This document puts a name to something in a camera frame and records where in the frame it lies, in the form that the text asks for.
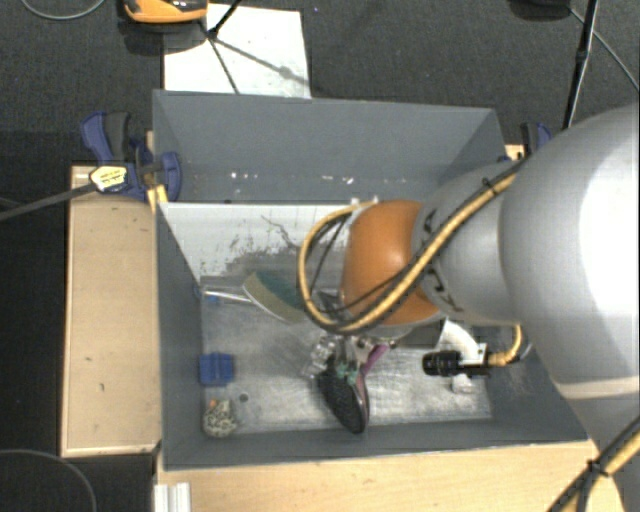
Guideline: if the clear plastic tool, blue tip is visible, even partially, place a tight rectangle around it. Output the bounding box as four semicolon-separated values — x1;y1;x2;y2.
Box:
192;282;252;307

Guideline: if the black cylinder on white bracket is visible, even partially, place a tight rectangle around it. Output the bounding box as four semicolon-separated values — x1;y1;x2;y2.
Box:
422;319;501;394

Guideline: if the green and yellow sponge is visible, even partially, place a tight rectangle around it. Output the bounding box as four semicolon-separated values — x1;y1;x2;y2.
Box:
242;269;309;324

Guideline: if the grey metal bin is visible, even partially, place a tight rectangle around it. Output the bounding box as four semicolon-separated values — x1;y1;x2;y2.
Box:
149;89;592;471

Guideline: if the blue toy brick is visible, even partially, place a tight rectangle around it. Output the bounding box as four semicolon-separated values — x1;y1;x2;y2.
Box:
198;352;236;388

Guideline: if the pale wood board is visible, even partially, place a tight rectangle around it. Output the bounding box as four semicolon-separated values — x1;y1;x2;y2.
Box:
59;163;164;459

